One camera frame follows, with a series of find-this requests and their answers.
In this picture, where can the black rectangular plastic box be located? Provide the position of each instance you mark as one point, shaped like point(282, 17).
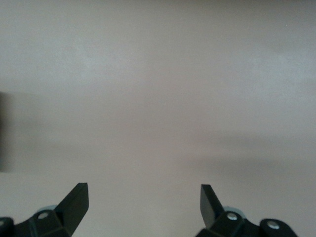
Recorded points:
point(5, 130)

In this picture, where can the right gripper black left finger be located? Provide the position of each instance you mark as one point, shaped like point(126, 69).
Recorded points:
point(64, 219)

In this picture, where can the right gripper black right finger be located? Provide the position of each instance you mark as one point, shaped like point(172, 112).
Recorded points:
point(222, 224)

